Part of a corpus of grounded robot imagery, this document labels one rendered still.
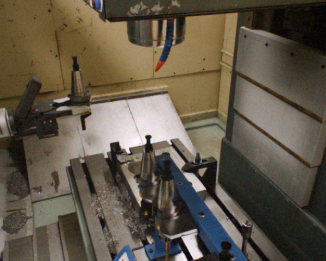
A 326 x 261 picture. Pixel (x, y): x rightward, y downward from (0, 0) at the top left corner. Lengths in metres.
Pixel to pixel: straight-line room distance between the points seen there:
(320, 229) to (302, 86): 0.48
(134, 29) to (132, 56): 1.15
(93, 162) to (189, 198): 0.78
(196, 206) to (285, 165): 0.63
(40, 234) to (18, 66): 0.92
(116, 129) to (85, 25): 0.58
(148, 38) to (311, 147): 0.61
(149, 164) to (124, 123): 1.25
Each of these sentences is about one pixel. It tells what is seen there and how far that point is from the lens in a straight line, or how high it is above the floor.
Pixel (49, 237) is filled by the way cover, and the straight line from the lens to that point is 1.43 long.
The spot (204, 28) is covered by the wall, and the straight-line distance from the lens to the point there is 2.20.
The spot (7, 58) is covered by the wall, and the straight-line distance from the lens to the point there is 1.98.
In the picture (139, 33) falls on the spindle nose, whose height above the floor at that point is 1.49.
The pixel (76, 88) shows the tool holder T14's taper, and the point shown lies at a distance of 0.97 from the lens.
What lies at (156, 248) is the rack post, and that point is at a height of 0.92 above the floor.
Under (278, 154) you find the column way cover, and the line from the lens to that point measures 1.31.
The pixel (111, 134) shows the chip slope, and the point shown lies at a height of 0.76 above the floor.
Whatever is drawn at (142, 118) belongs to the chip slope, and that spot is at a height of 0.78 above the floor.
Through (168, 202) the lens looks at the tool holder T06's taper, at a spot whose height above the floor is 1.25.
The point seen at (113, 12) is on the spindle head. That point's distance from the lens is 0.60.
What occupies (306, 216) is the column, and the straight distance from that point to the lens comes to 1.31.
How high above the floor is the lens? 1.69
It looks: 29 degrees down
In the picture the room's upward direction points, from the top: straight up
